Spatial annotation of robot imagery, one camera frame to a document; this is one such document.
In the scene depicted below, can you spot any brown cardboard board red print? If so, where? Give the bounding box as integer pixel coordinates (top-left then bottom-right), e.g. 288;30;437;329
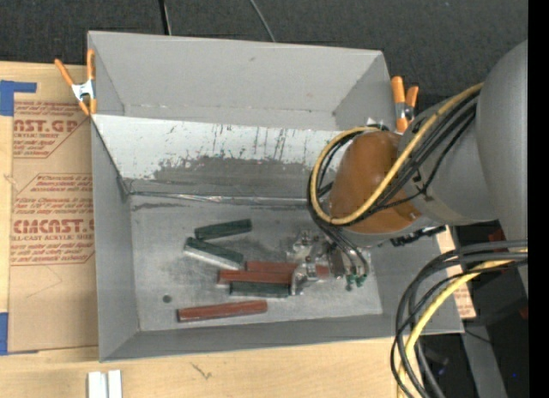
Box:
0;60;478;355

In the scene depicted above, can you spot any dark green flat block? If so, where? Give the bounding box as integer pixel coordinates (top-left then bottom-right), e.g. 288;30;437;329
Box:
228;280;293;299
194;218;253;241
183;236;244;271

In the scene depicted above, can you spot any grey metal bin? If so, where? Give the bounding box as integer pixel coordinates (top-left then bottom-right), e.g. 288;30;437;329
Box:
87;30;465;363

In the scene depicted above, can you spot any red-brown flat block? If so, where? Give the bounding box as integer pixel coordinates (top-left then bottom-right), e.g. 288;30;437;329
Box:
176;298;269;324
216;268;293;286
244;259;331;280

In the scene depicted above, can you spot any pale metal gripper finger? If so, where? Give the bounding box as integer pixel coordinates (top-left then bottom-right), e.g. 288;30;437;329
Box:
290;263;321;297
286;232;323;262

